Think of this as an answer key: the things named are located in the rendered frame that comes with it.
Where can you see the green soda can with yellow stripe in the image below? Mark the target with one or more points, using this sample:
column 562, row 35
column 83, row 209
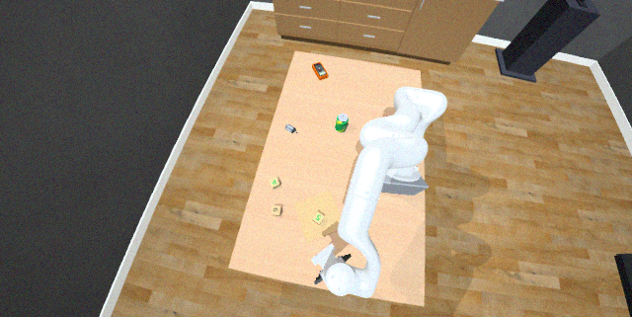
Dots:
column 341, row 122

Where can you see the pale yellow square mat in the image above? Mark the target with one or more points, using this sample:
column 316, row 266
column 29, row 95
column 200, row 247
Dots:
column 325, row 204

